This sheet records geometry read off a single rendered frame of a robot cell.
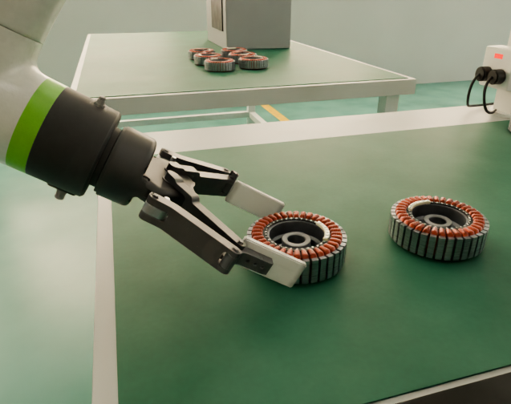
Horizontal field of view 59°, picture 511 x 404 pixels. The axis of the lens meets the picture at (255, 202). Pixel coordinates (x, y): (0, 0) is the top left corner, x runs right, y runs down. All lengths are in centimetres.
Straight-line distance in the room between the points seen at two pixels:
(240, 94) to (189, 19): 317
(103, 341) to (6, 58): 26
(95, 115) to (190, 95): 94
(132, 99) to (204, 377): 105
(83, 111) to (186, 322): 22
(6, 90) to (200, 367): 28
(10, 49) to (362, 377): 40
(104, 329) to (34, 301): 140
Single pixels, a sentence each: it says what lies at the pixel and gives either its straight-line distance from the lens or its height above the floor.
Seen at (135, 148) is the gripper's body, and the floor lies 90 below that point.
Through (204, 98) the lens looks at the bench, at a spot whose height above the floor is 73.
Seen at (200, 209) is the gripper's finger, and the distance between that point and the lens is 44.
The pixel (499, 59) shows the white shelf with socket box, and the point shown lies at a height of 88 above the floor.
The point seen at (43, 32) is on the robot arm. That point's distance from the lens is 47.
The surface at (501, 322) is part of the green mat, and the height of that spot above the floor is 75.
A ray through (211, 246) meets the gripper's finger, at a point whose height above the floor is 83.
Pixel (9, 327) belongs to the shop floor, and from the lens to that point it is 177.
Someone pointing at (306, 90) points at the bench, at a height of 73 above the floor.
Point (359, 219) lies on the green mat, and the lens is 63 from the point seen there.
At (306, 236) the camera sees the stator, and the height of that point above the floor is 78.
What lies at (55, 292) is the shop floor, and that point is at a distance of 187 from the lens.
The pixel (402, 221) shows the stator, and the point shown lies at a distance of 56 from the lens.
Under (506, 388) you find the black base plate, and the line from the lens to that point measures 40.
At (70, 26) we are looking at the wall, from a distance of 449.
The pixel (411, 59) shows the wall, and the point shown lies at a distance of 551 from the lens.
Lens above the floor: 104
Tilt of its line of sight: 26 degrees down
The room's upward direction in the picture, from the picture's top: straight up
